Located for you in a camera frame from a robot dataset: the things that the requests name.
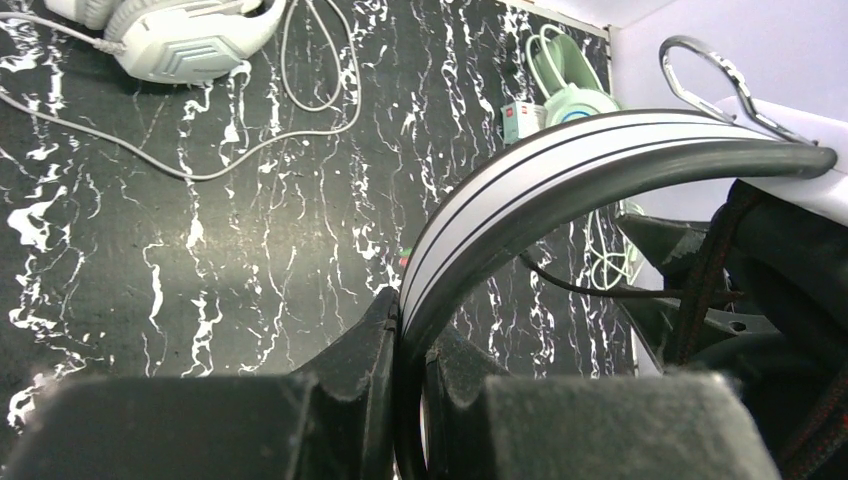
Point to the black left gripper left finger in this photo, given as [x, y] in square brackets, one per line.
[329, 419]

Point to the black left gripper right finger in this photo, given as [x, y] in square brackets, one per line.
[485, 423]

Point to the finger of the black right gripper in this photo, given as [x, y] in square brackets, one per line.
[670, 246]
[667, 335]

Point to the black and white headphones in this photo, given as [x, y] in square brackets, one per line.
[777, 247]

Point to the mint green headphones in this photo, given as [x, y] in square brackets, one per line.
[571, 87]

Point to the grey white headphones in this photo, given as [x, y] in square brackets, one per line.
[176, 42]

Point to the small white red box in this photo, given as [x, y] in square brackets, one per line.
[520, 120]

